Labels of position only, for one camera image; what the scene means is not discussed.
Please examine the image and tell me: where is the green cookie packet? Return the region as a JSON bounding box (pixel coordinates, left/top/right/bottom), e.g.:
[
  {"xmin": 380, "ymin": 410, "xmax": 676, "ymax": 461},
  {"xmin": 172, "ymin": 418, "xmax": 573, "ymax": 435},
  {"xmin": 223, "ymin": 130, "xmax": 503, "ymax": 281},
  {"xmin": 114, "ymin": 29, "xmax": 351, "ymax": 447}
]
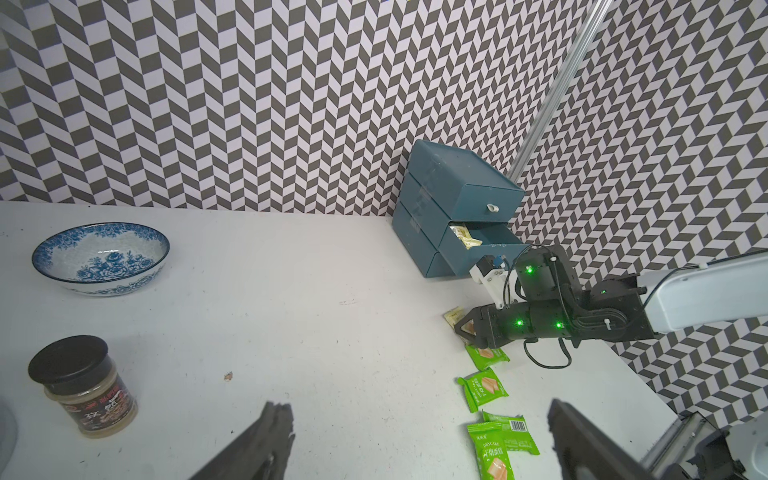
[
  {"xmin": 467, "ymin": 422, "xmax": 514, "ymax": 480},
  {"xmin": 465, "ymin": 344, "xmax": 510, "ymax": 371},
  {"xmin": 482, "ymin": 411, "xmax": 540, "ymax": 456},
  {"xmin": 456, "ymin": 368, "xmax": 509, "ymax": 413}
]

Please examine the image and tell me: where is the chrome wire cup rack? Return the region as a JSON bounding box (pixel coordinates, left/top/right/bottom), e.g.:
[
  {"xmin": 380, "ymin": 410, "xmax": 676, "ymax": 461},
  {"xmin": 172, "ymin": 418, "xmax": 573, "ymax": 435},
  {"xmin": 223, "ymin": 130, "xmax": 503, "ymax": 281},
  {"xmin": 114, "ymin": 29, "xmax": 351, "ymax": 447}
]
[{"xmin": 0, "ymin": 400, "xmax": 18, "ymax": 473}]

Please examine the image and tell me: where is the yellow cookie packet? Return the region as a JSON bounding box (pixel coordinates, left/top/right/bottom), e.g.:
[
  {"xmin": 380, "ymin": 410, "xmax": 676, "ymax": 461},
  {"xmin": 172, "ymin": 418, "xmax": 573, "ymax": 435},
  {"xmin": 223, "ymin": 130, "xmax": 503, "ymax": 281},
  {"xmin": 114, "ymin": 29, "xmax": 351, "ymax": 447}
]
[
  {"xmin": 449, "ymin": 224, "xmax": 483, "ymax": 250},
  {"xmin": 443, "ymin": 307, "xmax": 476, "ymax": 336}
]

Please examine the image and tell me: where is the blue white porcelain bowl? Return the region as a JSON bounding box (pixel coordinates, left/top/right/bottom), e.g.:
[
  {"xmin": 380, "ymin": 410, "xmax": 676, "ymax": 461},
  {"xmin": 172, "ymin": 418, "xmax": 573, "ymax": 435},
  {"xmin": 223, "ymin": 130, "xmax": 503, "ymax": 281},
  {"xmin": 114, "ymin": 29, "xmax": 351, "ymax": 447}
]
[{"xmin": 31, "ymin": 222, "xmax": 171, "ymax": 297}]

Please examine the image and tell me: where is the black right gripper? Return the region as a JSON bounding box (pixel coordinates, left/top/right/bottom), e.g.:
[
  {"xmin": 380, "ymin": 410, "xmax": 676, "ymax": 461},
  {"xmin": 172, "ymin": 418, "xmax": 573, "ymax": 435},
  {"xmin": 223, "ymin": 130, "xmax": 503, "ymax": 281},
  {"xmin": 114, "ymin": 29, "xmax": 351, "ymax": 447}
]
[{"xmin": 454, "ymin": 303, "xmax": 534, "ymax": 349}]

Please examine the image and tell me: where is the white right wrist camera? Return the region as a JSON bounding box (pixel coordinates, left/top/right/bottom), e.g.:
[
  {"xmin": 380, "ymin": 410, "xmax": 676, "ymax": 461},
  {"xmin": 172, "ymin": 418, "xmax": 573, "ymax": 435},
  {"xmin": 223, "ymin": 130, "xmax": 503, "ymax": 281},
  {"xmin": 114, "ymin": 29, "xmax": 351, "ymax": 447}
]
[{"xmin": 469, "ymin": 255, "xmax": 509, "ymax": 309}]

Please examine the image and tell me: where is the black lid spice jar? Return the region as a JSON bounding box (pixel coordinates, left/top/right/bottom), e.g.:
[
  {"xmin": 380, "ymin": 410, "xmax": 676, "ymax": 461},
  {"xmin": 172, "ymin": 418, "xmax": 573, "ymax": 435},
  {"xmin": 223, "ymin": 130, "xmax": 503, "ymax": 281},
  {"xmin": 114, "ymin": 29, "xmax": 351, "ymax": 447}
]
[{"xmin": 28, "ymin": 335, "xmax": 138, "ymax": 439}]

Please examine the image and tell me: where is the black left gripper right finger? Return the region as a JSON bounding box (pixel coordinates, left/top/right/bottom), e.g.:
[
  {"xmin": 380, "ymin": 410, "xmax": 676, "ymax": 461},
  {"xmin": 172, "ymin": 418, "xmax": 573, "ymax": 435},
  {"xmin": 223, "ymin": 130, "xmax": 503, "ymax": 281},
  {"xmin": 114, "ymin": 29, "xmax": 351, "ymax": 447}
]
[{"xmin": 548, "ymin": 399, "xmax": 653, "ymax": 480}]

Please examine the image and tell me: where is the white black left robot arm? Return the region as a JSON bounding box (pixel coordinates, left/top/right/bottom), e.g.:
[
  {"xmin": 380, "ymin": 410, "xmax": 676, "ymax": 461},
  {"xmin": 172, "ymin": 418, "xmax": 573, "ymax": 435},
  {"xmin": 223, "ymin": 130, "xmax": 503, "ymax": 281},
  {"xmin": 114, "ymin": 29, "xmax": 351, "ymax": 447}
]
[{"xmin": 194, "ymin": 399, "xmax": 767, "ymax": 479}]

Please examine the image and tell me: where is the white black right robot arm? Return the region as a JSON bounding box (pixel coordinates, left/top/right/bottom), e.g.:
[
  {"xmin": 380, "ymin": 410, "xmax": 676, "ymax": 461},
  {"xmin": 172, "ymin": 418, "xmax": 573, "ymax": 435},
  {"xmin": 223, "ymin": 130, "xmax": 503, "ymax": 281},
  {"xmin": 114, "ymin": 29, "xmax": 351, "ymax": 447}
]
[{"xmin": 453, "ymin": 245, "xmax": 767, "ymax": 349}]

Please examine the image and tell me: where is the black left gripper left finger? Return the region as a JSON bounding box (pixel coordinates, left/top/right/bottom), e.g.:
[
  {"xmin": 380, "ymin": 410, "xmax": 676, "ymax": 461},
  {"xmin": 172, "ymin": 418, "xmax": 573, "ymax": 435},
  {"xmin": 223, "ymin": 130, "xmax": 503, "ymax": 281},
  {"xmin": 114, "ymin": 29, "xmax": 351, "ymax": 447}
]
[{"xmin": 192, "ymin": 402, "xmax": 295, "ymax": 480}]

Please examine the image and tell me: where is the teal three-drawer cabinet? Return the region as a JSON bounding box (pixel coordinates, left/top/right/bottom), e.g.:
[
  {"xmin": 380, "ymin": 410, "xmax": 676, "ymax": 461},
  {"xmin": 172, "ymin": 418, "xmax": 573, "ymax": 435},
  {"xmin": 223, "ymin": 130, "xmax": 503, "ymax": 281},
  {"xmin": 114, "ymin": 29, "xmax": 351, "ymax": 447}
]
[{"xmin": 392, "ymin": 140, "xmax": 526, "ymax": 278}]

